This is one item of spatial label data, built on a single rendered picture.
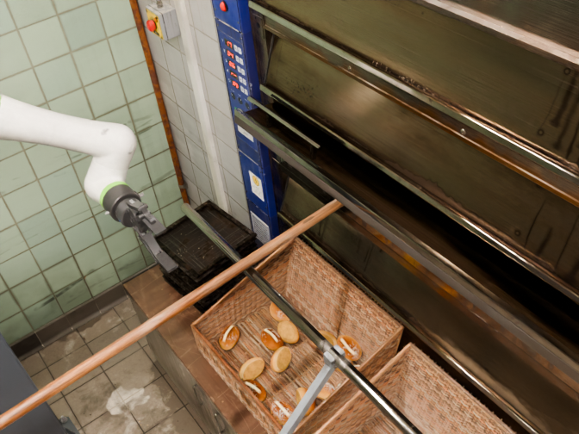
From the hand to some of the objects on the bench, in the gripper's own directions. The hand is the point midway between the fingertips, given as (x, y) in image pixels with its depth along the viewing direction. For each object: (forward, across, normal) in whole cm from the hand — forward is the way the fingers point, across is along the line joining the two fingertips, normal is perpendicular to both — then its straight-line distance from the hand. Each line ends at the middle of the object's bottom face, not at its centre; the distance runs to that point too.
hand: (164, 249), depth 162 cm
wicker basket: (+5, +76, -31) cm, 82 cm away
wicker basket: (+65, +76, -28) cm, 104 cm away
